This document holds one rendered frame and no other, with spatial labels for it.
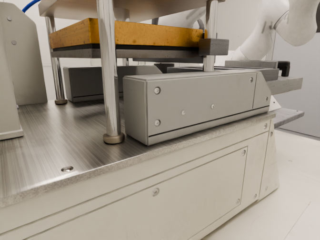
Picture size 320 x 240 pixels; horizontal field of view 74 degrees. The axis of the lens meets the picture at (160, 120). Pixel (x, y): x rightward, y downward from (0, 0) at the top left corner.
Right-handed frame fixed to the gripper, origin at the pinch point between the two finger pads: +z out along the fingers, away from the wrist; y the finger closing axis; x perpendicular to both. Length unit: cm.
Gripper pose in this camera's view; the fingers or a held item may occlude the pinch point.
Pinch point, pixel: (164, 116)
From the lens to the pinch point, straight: 82.7
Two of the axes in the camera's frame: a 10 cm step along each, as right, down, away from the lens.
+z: 0.0, 9.6, 2.9
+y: 4.1, -2.6, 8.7
